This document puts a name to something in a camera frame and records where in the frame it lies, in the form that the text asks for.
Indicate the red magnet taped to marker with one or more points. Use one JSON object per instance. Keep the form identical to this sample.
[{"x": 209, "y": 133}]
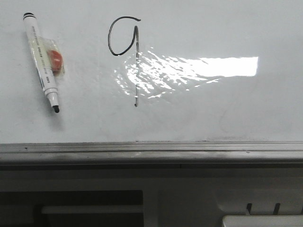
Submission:
[{"x": 54, "y": 55}]

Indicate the white whiteboard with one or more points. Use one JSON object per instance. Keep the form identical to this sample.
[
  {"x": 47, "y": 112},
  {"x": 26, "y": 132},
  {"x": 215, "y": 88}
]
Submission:
[{"x": 155, "y": 70}]

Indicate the aluminium whiteboard tray rail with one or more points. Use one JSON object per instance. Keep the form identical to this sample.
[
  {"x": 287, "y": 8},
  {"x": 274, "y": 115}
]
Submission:
[{"x": 152, "y": 153}]

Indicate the white black whiteboard marker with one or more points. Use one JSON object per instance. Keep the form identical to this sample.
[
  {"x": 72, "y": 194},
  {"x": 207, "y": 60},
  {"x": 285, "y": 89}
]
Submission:
[{"x": 41, "y": 60}]

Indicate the white box corner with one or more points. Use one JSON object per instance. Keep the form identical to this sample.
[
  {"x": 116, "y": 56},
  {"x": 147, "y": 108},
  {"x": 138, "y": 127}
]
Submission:
[{"x": 262, "y": 221}]

